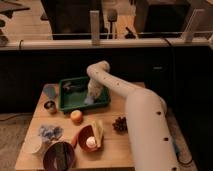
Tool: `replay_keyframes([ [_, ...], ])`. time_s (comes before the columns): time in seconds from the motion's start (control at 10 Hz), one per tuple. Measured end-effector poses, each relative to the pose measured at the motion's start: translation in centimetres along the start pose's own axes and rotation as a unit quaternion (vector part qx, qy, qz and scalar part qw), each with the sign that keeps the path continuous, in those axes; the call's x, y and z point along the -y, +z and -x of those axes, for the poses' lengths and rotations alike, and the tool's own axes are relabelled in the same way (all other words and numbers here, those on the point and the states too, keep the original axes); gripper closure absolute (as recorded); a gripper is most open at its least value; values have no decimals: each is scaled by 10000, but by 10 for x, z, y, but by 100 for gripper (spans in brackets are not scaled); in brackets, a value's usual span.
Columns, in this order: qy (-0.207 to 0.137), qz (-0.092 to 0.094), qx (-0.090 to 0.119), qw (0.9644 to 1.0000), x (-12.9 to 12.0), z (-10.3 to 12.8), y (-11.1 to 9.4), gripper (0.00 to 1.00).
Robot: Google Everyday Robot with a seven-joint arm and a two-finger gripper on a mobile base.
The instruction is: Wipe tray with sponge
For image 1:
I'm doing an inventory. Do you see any green plastic tray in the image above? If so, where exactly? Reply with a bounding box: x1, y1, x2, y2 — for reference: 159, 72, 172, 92
58, 77, 111, 113

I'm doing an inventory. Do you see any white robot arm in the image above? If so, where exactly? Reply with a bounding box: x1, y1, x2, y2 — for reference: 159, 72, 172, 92
87, 61, 180, 171

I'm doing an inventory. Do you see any dark object in tray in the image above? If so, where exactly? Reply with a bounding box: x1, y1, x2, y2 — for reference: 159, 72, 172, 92
62, 82, 86, 92

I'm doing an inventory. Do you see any orange fruit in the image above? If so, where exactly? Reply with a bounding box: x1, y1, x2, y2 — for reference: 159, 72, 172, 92
70, 110, 83, 123

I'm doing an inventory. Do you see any yellow banana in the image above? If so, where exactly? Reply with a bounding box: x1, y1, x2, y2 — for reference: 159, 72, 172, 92
92, 120, 104, 148

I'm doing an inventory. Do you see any orange red bowl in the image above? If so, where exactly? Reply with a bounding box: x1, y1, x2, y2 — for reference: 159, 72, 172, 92
78, 125, 99, 152

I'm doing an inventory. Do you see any dark grape bunch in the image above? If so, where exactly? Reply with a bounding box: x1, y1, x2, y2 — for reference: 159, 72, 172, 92
112, 117, 128, 133

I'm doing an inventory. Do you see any light blue cup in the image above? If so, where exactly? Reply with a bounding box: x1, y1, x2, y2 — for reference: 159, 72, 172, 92
43, 85, 57, 100

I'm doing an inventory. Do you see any white egg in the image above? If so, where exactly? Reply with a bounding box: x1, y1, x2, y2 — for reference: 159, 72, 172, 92
86, 136, 97, 148

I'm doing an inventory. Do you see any orange carrot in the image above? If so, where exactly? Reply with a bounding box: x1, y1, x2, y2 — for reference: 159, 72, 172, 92
71, 131, 80, 149

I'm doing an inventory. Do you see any blue crumpled cloth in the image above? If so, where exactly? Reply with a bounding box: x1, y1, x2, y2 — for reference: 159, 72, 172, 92
38, 125, 63, 142

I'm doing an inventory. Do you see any white post left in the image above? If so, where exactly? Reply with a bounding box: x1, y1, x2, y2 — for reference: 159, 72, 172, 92
90, 10, 100, 45

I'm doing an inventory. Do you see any white post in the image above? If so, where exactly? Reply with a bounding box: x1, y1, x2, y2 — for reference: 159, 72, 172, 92
181, 9, 205, 43
90, 10, 100, 45

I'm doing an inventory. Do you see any black cable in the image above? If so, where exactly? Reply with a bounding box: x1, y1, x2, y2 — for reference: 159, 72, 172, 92
161, 37, 194, 166

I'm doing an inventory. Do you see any white post right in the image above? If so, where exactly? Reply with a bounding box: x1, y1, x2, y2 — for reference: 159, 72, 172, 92
181, 9, 205, 43

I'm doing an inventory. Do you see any white horizontal rail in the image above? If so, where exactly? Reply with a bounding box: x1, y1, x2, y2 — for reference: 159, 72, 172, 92
0, 37, 213, 51

